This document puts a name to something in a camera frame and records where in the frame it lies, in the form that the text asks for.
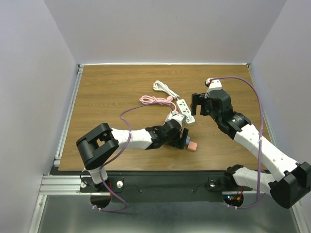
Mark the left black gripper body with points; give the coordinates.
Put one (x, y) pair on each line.
(175, 141)

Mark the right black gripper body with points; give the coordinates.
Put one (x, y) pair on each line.
(212, 112)

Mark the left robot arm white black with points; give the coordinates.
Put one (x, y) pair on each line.
(98, 145)

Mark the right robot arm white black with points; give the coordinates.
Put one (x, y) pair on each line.
(287, 182)

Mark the pink usb charger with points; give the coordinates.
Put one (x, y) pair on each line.
(192, 146)

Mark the white power strip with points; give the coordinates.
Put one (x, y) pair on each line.
(185, 111)

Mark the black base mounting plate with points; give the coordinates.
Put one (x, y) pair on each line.
(171, 186)

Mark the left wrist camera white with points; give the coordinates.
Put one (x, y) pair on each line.
(177, 117)

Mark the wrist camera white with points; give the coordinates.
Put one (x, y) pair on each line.
(213, 84)
(177, 117)

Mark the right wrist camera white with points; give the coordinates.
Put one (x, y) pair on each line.
(213, 84)

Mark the aluminium frame rail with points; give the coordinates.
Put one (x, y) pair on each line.
(60, 182)

